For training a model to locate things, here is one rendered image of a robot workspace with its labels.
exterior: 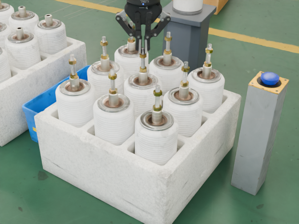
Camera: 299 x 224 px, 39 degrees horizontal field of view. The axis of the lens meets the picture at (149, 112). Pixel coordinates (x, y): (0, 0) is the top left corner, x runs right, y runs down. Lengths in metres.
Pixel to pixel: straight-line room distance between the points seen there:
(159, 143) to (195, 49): 0.51
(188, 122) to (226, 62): 0.75
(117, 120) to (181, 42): 0.47
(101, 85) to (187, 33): 0.36
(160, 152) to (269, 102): 0.26
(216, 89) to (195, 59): 0.31
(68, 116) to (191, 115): 0.29
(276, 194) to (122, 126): 0.45
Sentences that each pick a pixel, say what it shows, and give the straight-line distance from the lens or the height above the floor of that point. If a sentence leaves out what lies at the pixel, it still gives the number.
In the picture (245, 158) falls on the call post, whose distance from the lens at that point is 1.08.
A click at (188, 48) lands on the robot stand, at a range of 1.34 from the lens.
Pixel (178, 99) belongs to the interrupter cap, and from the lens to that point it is 0.99.
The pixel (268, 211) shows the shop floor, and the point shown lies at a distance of 1.11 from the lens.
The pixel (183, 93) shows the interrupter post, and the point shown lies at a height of 0.27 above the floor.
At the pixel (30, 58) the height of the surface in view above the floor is 0.20.
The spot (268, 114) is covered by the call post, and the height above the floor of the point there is 0.25.
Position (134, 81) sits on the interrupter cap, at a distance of 1.06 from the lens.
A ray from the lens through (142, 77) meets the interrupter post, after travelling 1.04.
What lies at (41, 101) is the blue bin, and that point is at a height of 0.10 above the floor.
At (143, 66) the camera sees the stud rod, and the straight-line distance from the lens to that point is 1.03.
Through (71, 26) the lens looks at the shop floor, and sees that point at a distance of 2.00.
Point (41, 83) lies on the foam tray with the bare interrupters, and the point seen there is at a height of 0.13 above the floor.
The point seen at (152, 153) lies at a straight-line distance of 0.92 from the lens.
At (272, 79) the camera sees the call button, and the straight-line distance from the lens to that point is 0.96.
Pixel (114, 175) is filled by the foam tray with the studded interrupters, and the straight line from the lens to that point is 0.99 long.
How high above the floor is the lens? 0.80
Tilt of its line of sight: 35 degrees down
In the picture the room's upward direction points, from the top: 1 degrees clockwise
